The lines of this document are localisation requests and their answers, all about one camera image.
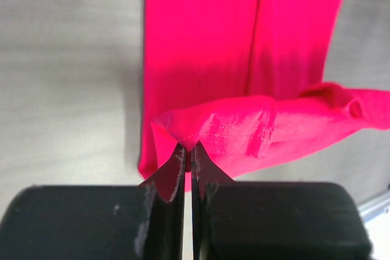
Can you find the red t shirt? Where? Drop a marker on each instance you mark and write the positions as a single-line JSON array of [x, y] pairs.
[[244, 78]]

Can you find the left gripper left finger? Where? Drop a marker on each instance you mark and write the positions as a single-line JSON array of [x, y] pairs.
[[99, 222]]

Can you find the aluminium front rail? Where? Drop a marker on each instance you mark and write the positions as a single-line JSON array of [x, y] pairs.
[[374, 207]]

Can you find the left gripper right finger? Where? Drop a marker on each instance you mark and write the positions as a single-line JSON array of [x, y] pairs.
[[271, 219]]

